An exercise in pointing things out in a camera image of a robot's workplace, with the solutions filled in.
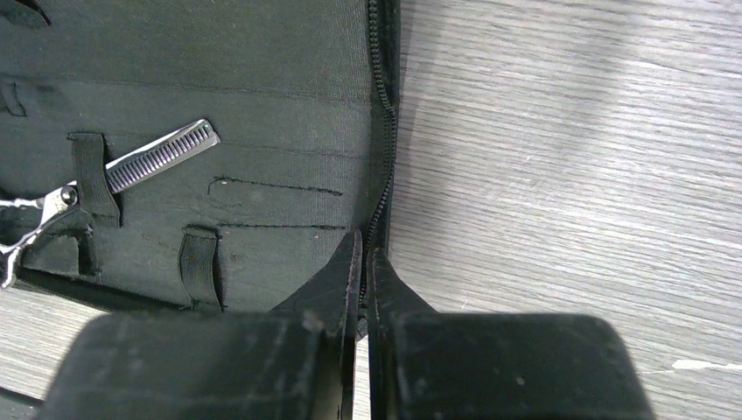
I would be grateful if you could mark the black zipper tool case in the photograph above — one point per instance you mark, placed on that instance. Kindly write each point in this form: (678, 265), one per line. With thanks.
(303, 95)

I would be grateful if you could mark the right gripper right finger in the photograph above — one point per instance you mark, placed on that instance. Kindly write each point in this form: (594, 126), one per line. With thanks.
(427, 364)

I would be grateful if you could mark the silver thinning scissors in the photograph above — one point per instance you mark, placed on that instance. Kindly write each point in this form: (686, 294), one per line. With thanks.
(96, 183)

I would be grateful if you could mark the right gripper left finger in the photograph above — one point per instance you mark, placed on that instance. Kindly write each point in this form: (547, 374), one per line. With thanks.
(293, 362)

